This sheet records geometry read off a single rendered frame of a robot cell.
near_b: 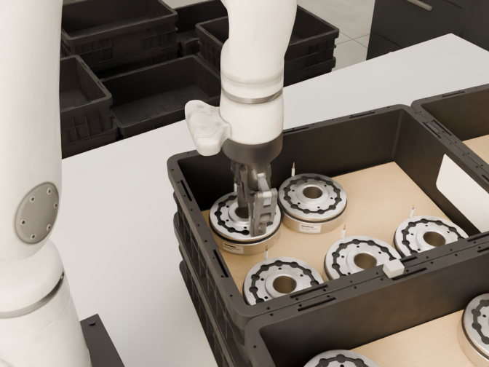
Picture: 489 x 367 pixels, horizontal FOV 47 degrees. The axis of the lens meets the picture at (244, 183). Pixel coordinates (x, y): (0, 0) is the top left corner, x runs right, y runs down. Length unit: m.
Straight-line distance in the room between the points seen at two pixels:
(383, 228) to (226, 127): 0.32
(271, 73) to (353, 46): 2.62
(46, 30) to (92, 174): 0.72
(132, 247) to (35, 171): 0.53
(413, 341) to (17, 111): 0.51
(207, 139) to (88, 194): 0.53
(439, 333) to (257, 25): 0.43
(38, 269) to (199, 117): 0.24
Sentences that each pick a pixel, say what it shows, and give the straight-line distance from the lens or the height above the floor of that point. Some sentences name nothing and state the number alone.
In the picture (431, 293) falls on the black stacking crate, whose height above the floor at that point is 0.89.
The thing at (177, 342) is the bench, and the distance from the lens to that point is 0.87.
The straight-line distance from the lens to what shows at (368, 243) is 0.79.
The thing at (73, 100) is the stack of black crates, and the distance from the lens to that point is 1.84.
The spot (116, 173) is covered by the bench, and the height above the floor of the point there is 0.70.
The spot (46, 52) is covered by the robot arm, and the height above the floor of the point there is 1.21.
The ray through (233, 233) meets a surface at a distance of 0.78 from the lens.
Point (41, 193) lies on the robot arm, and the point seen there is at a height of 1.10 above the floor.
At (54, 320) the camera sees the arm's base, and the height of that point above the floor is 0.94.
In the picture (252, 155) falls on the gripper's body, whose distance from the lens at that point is 0.66.
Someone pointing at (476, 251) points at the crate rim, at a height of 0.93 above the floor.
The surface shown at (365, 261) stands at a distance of 0.78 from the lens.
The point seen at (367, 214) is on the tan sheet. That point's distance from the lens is 0.87.
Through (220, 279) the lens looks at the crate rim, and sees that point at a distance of 0.63.
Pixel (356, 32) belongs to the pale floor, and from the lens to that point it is 3.40.
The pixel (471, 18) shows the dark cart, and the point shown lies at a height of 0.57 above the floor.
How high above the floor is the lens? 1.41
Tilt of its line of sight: 40 degrees down
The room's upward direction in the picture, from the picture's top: straight up
